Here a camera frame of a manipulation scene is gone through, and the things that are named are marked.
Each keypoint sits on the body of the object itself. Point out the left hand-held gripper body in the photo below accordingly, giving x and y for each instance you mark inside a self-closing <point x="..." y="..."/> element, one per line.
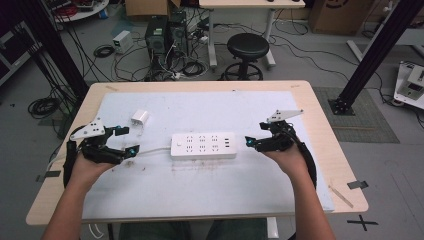
<point x="95" y="150"/>

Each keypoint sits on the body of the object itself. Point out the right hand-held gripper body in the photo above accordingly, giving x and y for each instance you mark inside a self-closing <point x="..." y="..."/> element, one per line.
<point x="279" y="138"/>

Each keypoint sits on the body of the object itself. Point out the white charger plug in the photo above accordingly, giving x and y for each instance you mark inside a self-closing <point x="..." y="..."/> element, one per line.
<point x="140" y="117"/>

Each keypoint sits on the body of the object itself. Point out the white power strip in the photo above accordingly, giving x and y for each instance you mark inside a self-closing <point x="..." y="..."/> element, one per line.
<point x="203" y="153"/>

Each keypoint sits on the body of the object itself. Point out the person's left hand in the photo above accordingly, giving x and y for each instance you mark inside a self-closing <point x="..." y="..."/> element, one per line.
<point x="88" y="170"/>

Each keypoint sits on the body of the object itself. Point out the person's right hand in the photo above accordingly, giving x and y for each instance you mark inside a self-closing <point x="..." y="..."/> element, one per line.
<point x="286" y="161"/>

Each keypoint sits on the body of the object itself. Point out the black tape strip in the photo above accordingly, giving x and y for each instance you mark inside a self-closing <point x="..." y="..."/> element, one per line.
<point x="50" y="175"/>
<point x="357" y="184"/>

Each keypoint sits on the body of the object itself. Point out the wooden table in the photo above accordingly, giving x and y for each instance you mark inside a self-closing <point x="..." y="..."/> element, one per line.
<point x="333" y="166"/>

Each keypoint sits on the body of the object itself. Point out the white table mat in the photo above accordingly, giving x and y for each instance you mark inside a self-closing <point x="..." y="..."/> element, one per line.
<point x="200" y="110"/>

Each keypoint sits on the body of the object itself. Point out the black round stool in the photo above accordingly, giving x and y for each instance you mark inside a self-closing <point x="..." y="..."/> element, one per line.
<point x="248" y="46"/>

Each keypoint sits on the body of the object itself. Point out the thin wooden stick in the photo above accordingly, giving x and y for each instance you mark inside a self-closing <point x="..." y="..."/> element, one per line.
<point x="340" y="196"/>

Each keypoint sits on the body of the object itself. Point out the white table leg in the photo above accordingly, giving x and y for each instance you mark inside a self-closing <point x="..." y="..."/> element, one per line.
<point x="272" y="228"/>

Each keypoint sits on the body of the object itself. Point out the grey floor mat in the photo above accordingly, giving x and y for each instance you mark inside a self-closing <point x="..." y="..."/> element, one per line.
<point x="366" y="123"/>

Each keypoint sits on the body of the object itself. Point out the white power supply box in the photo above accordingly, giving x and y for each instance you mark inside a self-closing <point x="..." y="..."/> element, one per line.
<point x="122" y="41"/>

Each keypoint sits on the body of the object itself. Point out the black computer tower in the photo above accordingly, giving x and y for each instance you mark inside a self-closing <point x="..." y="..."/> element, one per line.
<point x="178" y="33"/>
<point x="156" y="41"/>

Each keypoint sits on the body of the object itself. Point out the white desk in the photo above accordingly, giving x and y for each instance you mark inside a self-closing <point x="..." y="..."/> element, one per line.
<point x="250" y="3"/>

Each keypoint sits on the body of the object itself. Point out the cardboard box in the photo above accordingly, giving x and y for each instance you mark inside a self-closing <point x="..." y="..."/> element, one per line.
<point x="146" y="7"/>
<point x="340" y="16"/>

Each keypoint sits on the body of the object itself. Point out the round white table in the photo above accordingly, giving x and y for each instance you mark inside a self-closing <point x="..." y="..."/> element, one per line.
<point x="90" y="8"/>

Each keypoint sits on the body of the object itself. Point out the grey metal rack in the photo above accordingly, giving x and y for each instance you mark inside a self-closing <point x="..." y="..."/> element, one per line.
<point x="13" y="53"/>

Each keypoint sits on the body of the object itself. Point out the white machine on floor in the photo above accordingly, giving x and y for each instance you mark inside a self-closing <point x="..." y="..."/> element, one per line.
<point x="411" y="85"/>

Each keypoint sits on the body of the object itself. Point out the black metal frame post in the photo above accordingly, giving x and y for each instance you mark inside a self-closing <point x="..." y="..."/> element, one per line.
<point x="56" y="43"/>
<point x="376" y="50"/>

